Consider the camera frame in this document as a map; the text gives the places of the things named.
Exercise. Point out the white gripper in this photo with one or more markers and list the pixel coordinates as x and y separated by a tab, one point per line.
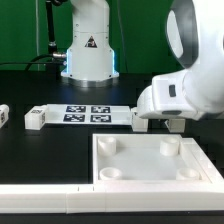
165	98

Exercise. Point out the white square table top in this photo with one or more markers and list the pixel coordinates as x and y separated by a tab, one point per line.
150	158

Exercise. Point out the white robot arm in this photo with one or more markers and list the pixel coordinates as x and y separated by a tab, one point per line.
195	34

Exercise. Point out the white base tag plate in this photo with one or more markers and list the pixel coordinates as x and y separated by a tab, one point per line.
88	114

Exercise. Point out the white L-shaped obstacle fence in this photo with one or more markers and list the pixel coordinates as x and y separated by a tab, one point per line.
111	198

